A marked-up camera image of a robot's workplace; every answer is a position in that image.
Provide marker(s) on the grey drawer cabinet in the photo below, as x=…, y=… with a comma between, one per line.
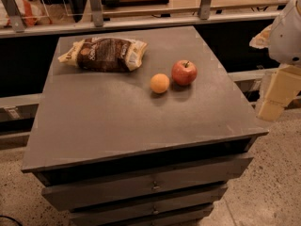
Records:
x=94, y=125

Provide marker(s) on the cabinet drawer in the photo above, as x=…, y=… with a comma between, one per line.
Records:
x=149, y=205
x=170, y=217
x=146, y=182

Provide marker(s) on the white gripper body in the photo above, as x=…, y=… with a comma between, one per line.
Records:
x=286, y=37

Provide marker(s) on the bottom cabinet drawer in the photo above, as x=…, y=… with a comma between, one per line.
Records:
x=170, y=217

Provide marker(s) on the brown snack bag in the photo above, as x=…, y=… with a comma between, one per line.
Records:
x=105, y=54

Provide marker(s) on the red apple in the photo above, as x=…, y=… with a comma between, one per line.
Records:
x=184, y=72

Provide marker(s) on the top cabinet drawer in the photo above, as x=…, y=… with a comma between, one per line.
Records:
x=146, y=182

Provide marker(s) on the grey metal railing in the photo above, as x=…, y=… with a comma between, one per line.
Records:
x=58, y=19

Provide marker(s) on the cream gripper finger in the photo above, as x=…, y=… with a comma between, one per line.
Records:
x=277, y=92
x=261, y=40

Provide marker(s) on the orange white bag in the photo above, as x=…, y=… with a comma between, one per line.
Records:
x=32, y=14

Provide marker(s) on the orange fruit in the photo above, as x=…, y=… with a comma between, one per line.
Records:
x=159, y=83

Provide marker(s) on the middle cabinet drawer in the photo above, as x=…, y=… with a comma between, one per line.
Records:
x=149, y=205

